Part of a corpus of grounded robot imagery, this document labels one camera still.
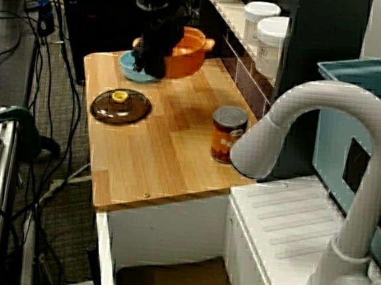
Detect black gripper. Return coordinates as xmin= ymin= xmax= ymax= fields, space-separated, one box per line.
xmin=131 ymin=4 xmax=190 ymax=82

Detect light blue bowl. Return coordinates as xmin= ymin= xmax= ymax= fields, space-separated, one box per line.
xmin=116 ymin=49 xmax=161 ymax=84

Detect orange two-handled pot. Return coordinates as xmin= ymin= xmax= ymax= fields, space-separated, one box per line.
xmin=129 ymin=21 xmax=217 ymax=82

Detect brown glass lid yellow knob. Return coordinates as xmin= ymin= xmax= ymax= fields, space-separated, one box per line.
xmin=89 ymin=85 xmax=154 ymax=128

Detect black computer tower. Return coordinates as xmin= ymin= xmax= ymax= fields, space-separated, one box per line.
xmin=55 ymin=0 xmax=144 ymax=90

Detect dark tiled backsplash with ledge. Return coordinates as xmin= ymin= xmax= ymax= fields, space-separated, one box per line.
xmin=179 ymin=0 xmax=286 ymax=122

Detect orange beans can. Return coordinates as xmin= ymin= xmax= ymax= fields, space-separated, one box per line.
xmin=208 ymin=104 xmax=250 ymax=166

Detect white plastic lidded jar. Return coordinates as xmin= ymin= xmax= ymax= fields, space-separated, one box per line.
xmin=241 ymin=0 xmax=283 ymax=46
xmin=252 ymin=14 xmax=292 ymax=81

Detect black plug with blue tape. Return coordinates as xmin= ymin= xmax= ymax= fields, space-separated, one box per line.
xmin=36 ymin=0 xmax=59 ymax=38

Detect dark grey upright panel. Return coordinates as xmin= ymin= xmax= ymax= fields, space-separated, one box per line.
xmin=267 ymin=0 xmax=374 ymax=190

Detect teal plastic bin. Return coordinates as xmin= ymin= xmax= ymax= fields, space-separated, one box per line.
xmin=299 ymin=49 xmax=381 ymax=276

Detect grey toy faucet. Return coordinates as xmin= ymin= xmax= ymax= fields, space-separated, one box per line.
xmin=218 ymin=72 xmax=381 ymax=285

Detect white sink unit with drainboard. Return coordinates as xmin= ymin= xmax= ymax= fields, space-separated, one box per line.
xmin=89 ymin=157 xmax=381 ymax=285

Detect white floor cable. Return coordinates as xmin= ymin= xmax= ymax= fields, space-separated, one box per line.
xmin=38 ymin=157 xmax=93 ymax=210

